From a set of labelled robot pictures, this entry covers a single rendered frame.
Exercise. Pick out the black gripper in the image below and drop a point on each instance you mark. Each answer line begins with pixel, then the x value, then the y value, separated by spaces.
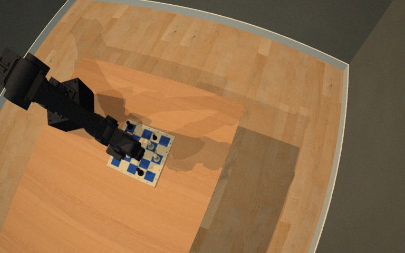
pixel 111 152

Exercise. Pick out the blue and cream chessboard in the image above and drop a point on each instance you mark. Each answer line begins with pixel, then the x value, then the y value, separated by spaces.
pixel 152 169

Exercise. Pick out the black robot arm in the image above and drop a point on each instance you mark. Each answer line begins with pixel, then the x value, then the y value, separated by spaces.
pixel 25 81

